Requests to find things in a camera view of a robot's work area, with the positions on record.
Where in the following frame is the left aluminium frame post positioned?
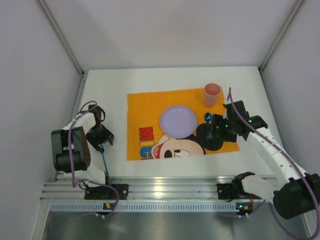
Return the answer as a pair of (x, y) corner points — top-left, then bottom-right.
(36, 0), (85, 76)

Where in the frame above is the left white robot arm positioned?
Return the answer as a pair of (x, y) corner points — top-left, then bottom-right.
(50, 100), (115, 187)

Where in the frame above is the orange cartoon mouse placemat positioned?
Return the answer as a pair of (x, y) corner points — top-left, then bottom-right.
(126, 88), (240, 161)

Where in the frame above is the blue metal spoon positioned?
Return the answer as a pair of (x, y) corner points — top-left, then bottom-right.
(204, 112), (212, 150)

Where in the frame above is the purple plastic plate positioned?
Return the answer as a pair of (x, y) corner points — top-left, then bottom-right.
(159, 105), (198, 139)

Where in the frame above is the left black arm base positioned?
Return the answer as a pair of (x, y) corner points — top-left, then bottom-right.
(78, 176), (129, 200)

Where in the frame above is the aluminium mounting rail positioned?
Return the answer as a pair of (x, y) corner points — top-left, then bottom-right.
(40, 174), (234, 202)

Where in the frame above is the pink plastic cup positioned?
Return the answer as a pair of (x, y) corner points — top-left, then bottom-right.
(203, 83), (222, 108)

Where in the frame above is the blue metal fork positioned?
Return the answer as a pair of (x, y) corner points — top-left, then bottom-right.
(99, 144), (110, 177)

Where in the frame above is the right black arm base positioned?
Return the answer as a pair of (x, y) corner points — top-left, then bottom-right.
(216, 171), (255, 202)

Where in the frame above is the perforated cable tray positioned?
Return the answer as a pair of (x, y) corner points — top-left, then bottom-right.
(51, 201), (266, 213)

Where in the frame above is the right aluminium frame post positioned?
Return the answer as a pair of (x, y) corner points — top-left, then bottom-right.
(258, 0), (306, 74)

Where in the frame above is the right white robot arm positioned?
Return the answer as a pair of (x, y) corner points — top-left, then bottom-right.
(205, 100), (320, 220)

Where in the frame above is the aluminium frame post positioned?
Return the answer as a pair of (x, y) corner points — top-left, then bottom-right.
(258, 0), (306, 74)
(36, 0), (85, 76)

